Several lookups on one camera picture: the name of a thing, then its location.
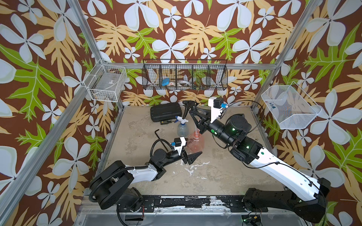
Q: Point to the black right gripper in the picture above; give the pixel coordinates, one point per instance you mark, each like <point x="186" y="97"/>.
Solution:
<point x="206" y="125"/>

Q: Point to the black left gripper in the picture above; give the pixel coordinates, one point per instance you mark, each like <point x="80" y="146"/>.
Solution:
<point x="185" y="158"/>

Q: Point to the clear red spray bottle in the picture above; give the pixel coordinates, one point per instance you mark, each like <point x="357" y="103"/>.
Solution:
<point x="196" y="142"/>

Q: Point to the black spray nozzle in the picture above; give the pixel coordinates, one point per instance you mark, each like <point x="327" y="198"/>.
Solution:
<point x="188" y="104"/>

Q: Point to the clear blue spray bottle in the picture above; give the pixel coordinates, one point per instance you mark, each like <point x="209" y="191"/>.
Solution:
<point x="183" y="130"/>

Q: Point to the blue white spray nozzle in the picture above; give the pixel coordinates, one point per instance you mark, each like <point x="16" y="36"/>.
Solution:
<point x="181" y="120"/>

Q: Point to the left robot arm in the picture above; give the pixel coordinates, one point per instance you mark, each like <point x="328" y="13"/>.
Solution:
<point x="108" y="187"/>

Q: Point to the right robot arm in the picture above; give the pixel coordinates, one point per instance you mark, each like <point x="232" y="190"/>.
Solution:
<point x="305" y="196"/>

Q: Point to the black plastic tool case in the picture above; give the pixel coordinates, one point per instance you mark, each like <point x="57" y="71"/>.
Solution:
<point x="164" y="112"/>

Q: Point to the black yellow screwdriver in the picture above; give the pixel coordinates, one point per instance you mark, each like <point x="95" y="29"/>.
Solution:
<point x="166" y="122"/>

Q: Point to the white tape roll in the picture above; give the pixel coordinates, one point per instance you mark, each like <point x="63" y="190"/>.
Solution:
<point x="184" y="83"/>

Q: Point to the black hex key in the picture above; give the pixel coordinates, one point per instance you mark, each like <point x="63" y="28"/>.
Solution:
<point x="156" y="133"/>

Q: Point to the blue tape roll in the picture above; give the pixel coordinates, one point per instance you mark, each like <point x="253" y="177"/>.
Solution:
<point x="165" y="82"/>

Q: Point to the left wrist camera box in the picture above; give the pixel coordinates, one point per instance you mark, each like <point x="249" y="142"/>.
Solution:
<point x="178" y="144"/>

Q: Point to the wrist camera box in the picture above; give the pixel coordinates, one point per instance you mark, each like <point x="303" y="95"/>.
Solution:
<point x="178" y="144"/>
<point x="217" y="107"/>

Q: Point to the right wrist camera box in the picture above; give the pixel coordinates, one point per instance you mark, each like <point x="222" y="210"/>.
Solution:
<point x="217" y="107"/>

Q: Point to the black wire wall basket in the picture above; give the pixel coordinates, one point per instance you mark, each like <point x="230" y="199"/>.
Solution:
<point x="203" y="74"/>

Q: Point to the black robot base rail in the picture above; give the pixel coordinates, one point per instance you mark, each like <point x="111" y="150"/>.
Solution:
<point x="149" y="203"/>

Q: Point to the white mesh wall basket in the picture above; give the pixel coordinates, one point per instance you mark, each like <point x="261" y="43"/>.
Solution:
<point x="291" y="107"/>

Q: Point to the white wire wall basket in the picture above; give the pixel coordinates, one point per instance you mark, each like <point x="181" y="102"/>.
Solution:
<point x="105" y="81"/>

